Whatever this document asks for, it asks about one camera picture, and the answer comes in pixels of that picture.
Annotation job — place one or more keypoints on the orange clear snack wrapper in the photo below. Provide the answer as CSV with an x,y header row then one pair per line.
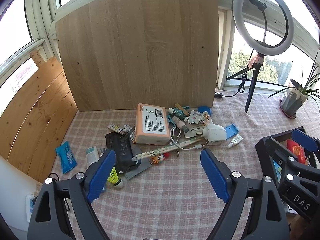
x,y
199,118

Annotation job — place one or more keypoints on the white egg-shaped charger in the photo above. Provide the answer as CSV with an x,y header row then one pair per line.
x,y
213,133

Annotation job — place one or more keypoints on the blue wet wipes pack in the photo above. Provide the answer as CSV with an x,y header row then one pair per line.
x,y
68,162

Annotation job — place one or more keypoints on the teal plastic clothespin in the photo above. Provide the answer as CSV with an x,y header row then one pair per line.
x,y
170,121

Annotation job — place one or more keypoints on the black rectangular pouch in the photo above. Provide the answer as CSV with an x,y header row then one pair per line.
x,y
122,148

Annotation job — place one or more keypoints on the grey sachet black circle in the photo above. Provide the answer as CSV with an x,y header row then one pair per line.
x,y
136,168

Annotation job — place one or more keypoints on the pink plaid tablecloth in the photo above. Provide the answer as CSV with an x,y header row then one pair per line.
x,y
175,200

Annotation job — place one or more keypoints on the coffee mate sachet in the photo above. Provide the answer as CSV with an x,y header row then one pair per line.
x,y
157,159

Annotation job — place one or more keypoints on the red QR code pouch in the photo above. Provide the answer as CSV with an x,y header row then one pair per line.
x,y
297,150

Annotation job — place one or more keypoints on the large upright wooden board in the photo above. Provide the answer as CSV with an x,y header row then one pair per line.
x,y
119,53

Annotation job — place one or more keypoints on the potted spider plant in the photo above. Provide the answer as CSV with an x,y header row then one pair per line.
x,y
297,94

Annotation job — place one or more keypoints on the yellow badminton shuttlecock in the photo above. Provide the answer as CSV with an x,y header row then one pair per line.
x,y
115,180

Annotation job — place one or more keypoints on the orange tissue pack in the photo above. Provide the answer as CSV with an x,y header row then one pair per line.
x,y
151,125

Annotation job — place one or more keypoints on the metal eyelash curler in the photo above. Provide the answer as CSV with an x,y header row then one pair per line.
x,y
176,134

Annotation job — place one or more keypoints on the pine wood panel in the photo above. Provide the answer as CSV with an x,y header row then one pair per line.
x,y
36,120

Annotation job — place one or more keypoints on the blue round lid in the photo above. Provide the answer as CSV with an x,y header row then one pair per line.
x,y
203,109

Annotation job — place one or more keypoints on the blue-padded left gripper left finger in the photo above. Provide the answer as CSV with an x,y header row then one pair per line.
x,y
49,219

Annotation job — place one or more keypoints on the small white ointment tube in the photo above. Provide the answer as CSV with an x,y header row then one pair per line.
x,y
238,138

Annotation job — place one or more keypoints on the white blue lotion tube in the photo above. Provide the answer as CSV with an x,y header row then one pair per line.
x,y
92,156

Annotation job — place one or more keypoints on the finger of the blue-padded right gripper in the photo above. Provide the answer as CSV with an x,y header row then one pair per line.
x,y
288,162
309,143

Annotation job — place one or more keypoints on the patterned white lighter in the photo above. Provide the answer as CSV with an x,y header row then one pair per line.
x,y
118,129

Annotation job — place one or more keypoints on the white paper bag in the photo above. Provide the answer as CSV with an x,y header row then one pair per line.
x,y
194,130

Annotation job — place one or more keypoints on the green white lip balm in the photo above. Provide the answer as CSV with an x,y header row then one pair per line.
x,y
178,114

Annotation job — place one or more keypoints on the wooden clothespin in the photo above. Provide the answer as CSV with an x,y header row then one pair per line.
x,y
178,106

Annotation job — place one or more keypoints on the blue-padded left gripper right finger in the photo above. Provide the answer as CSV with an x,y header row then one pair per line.
x,y
266,218

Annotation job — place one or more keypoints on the pink bottle grey cap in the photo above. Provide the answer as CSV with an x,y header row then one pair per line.
x,y
180,124

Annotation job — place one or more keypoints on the black tripod stand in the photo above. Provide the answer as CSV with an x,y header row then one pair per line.
x,y
254,63

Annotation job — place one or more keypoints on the blue phone stand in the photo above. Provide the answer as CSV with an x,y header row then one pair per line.
x,y
231,131

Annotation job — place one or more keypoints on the black storage tray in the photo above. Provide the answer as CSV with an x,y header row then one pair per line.
x,y
268,165

